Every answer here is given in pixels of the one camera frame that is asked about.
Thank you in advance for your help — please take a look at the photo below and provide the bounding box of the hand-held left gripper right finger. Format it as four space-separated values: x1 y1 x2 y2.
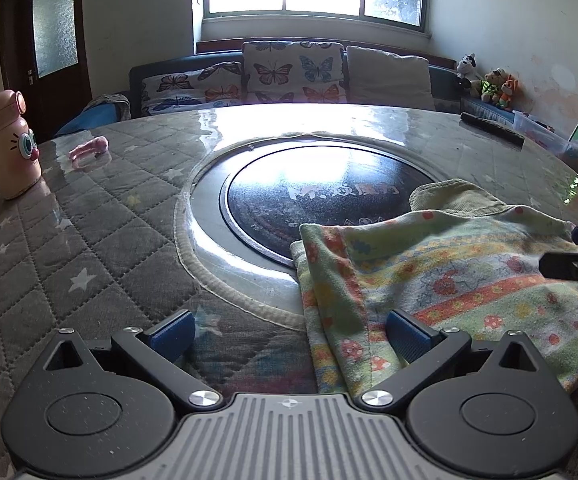
361 310 547 407

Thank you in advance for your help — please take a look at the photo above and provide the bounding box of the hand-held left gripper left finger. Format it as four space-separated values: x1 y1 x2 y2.
39 310 222 407

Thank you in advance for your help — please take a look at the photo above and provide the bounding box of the green patterned shirt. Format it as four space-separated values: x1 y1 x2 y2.
289 178 578 396

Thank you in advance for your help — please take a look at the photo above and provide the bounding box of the clear plastic storage box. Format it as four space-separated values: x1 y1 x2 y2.
513 110 578 158

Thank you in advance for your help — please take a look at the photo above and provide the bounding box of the grey quilted star table cover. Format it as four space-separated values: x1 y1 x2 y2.
0 105 578 480

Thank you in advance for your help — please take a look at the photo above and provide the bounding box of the black remote control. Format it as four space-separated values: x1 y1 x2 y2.
460 111 526 148

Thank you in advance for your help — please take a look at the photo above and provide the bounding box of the orange plush fox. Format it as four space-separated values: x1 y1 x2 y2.
498 75 520 111

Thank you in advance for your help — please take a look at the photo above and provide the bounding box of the round black cooktop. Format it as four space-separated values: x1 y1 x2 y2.
176 132 452 333

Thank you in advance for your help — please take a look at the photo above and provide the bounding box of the brown plush bear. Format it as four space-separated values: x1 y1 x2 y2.
480 67 504 106

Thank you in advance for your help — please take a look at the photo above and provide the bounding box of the black and white plush dog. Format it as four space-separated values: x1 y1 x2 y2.
456 53 478 93

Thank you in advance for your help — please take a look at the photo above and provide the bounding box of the small pink toy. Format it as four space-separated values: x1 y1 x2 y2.
68 137 109 162

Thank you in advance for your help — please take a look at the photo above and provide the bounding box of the dark blue sofa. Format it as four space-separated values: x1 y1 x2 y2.
54 52 578 161

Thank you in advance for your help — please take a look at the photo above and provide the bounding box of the blue grey cloth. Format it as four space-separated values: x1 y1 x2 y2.
85 94 131 123

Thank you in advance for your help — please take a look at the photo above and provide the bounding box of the pink cartoon face bottle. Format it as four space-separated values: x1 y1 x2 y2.
0 89 43 201

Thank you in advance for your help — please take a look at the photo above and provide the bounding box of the long butterfly print cushion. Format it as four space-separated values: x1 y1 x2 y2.
142 60 247 117

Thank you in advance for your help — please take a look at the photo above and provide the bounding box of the plain beige cushion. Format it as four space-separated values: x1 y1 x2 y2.
345 46 437 111

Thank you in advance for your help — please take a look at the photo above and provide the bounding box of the square butterfly print cushion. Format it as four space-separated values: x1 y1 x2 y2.
241 40 345 106

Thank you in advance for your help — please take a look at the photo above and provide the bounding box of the dark wooden glass door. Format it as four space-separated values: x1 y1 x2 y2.
0 0 92 143

